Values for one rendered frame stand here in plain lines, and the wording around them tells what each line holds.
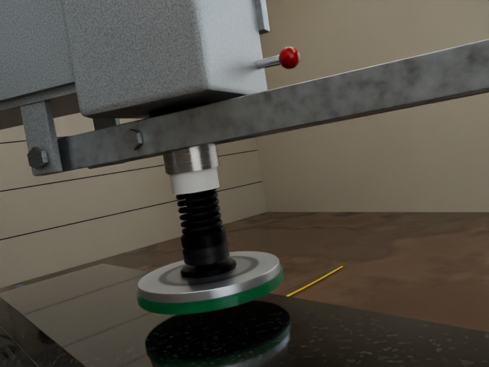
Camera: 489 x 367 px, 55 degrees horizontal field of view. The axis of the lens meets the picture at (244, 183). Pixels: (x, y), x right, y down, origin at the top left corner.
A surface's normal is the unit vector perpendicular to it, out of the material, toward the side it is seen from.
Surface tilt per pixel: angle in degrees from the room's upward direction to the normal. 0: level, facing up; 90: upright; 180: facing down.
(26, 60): 90
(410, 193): 90
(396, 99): 90
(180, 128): 90
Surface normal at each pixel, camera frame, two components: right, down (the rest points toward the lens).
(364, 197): -0.74, 0.16
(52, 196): 0.66, -0.04
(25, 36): -0.37, 0.13
